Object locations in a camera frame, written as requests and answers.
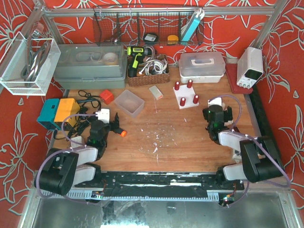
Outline large red spring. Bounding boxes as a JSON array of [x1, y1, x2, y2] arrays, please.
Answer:
[[187, 79, 193, 88]]

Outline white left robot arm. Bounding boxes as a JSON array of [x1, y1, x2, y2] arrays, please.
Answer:
[[34, 111, 126, 198]]

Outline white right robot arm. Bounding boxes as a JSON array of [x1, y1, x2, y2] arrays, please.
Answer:
[[202, 104, 291, 188]]

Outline clear bin of springs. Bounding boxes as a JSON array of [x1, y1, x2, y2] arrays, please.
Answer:
[[114, 90, 145, 118]]

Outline small red cube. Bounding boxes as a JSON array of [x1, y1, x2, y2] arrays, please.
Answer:
[[99, 89, 114, 105]]

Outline white power adapter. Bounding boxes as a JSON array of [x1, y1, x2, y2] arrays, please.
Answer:
[[70, 136, 85, 148]]

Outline white plastic storage box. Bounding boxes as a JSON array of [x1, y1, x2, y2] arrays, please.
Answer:
[[179, 52, 226, 84]]

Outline red plastic tool case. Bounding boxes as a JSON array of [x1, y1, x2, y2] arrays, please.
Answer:
[[226, 63, 253, 95]]

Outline teal and yellow box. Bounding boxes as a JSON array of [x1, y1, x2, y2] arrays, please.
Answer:
[[37, 98, 80, 130]]

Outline white bench power supply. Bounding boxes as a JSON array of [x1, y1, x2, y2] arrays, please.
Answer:
[[237, 47, 263, 88]]

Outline grey plastic toolbox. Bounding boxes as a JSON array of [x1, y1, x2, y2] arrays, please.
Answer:
[[54, 44, 127, 90]]

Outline orange handled screwdriver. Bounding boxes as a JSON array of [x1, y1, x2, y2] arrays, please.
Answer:
[[118, 129, 127, 137]]

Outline black tangled power cables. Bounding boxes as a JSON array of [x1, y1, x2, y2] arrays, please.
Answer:
[[53, 90, 102, 141]]

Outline white peg base plate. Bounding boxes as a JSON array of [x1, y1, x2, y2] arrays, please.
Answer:
[[173, 84, 199, 109]]

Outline wicker basket with cables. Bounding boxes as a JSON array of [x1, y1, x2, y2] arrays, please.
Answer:
[[126, 66, 170, 86]]

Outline green cordless drill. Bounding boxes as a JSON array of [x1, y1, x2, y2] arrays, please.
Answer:
[[127, 46, 154, 77]]

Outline black wire wall basket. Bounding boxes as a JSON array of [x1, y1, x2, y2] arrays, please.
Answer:
[[93, 3, 204, 46]]

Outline clear acrylic wall box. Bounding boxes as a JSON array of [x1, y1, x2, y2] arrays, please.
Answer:
[[0, 32, 61, 96]]

